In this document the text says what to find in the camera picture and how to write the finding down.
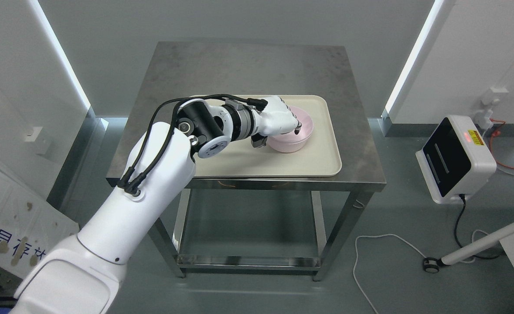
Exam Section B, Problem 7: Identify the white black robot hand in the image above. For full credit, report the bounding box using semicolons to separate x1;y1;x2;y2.
247;96;301;148

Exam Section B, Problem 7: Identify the pink bowl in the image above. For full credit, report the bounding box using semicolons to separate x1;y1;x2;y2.
267;106;314;144
266;132;311;153

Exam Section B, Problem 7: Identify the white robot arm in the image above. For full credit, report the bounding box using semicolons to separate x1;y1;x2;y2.
11;94;300;314

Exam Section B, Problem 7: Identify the beige plastic tray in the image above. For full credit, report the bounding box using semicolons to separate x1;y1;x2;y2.
194;95;342;178

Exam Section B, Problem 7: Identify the stainless steel table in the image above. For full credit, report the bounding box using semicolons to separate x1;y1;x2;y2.
106;41;386;282

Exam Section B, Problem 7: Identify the white black box device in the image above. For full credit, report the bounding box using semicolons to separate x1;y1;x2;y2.
415;115;497;204

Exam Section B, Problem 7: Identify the white stand leg with caster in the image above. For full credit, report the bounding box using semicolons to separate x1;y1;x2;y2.
422;222;514;273

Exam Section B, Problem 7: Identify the white floor cable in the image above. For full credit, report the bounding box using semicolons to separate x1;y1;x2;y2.
353;234;475;314

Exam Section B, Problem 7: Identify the black power cable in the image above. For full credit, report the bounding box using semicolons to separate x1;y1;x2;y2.
454;195;504;259

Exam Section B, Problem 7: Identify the white wall socket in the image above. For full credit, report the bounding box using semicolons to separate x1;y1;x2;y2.
473;87;509;130

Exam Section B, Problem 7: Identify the orange cable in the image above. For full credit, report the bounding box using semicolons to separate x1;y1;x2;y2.
488;119;514;171

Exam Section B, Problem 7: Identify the white wall switch box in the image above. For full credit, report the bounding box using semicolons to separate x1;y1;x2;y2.
24;126;53;156

